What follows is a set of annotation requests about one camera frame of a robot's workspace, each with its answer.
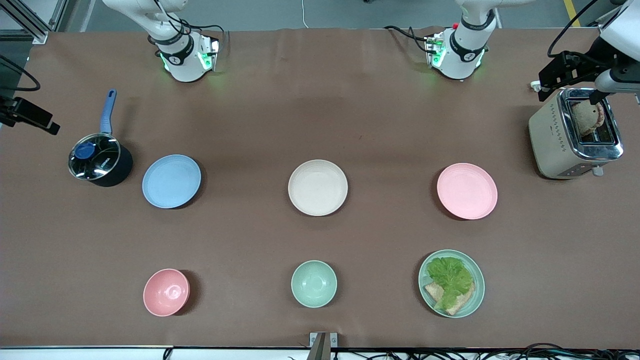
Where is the pink bowl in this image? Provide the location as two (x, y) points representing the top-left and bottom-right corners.
(143, 268), (191, 317)

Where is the silver beige toaster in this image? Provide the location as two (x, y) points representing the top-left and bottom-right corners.
(528, 87), (625, 180)

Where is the blue round plate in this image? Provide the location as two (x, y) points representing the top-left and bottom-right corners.
(142, 154), (202, 209)

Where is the brown table cover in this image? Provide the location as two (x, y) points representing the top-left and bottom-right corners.
(0, 27), (640, 349)

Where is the black base cable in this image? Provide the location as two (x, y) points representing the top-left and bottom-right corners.
(384, 25), (432, 52)

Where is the green lettuce leaf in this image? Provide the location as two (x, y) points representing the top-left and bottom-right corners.
(426, 256), (475, 311)

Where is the glass lid with blue knob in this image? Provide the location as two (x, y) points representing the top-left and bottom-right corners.
(68, 133), (122, 180)

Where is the aluminium frame profile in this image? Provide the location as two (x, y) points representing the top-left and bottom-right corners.
(0, 0), (68, 43)

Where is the green round plate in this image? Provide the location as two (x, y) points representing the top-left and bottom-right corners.
(418, 249), (486, 319)

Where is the green bowl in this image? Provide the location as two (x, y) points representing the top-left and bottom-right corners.
(291, 260), (338, 308)

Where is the brown bread slice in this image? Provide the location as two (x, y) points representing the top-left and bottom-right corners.
(424, 281), (476, 316)

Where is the metal clamp bracket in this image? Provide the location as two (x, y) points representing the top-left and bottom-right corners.
(309, 332), (338, 360)

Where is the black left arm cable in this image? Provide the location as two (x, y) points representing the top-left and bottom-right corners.
(547, 0), (601, 57)

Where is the pink round plate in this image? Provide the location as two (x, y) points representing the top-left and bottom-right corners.
(436, 163), (498, 220)

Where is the toast slice in toaster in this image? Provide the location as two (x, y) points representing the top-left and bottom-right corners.
(571, 101), (606, 137)

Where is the dark pot with blue handle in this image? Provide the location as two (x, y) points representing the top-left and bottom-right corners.
(68, 89), (134, 188)

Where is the beige round plate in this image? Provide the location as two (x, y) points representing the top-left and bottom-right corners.
(288, 159), (349, 217)

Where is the black floor cable bundle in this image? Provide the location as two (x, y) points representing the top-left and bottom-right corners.
(340, 342), (640, 360)

